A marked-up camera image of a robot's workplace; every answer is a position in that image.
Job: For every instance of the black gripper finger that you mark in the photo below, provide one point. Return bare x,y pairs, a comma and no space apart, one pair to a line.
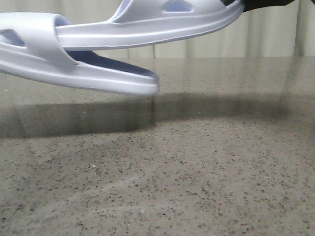
256,4

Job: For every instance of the light blue slipper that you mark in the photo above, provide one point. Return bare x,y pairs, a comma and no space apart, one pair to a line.
31,49
147,22

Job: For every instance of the pale grey-green curtain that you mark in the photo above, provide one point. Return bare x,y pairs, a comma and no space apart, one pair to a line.
281,31

